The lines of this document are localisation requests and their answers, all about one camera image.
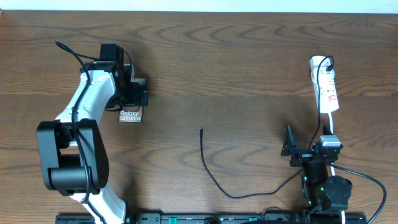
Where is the black USB charging cable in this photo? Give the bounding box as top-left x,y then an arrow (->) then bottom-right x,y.
199,55 -> 335,200

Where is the Galaxy S25 Ultra smartphone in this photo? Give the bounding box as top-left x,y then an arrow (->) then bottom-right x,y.
119,106 -> 144,123

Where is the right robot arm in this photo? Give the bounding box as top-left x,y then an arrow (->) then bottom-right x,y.
281,126 -> 352,223

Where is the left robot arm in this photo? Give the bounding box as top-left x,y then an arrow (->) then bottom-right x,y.
36,61 -> 146,223

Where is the white power strip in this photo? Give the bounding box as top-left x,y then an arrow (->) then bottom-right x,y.
310,55 -> 339,114

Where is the white power strip cord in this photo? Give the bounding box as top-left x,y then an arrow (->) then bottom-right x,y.
327,112 -> 346,224

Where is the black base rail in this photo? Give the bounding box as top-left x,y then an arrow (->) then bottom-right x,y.
55,213 -> 367,224

